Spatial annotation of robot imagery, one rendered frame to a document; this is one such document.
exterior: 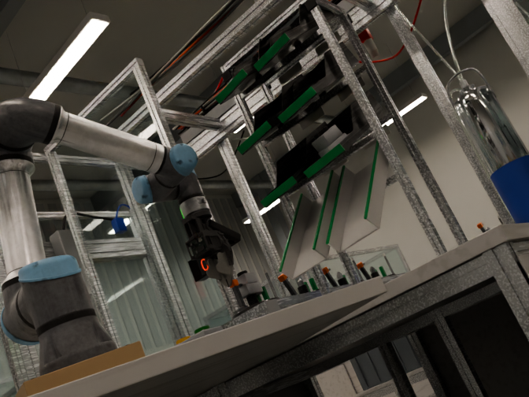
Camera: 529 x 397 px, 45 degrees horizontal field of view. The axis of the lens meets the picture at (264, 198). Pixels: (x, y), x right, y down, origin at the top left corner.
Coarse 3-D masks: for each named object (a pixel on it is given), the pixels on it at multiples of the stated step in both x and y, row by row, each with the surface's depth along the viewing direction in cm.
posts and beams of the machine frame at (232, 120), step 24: (264, 0) 236; (360, 0) 258; (384, 0) 262; (240, 24) 242; (360, 24) 268; (216, 48) 249; (192, 72) 257; (168, 96) 266; (168, 120) 286; (192, 120) 296; (216, 120) 312; (240, 120) 306; (192, 144) 325; (216, 144) 319; (240, 168) 317; (240, 192) 311; (264, 240) 302
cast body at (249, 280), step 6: (240, 276) 173; (246, 276) 172; (252, 276) 174; (240, 282) 173; (246, 282) 171; (252, 282) 173; (258, 282) 174; (240, 288) 171; (246, 288) 170; (252, 288) 171; (258, 288) 173; (246, 294) 170; (252, 294) 171; (258, 294) 175
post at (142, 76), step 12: (144, 72) 221; (144, 84) 218; (144, 96) 218; (156, 96) 219; (156, 108) 215; (156, 120) 215; (168, 132) 213; (168, 144) 211; (228, 288) 195; (228, 300) 195
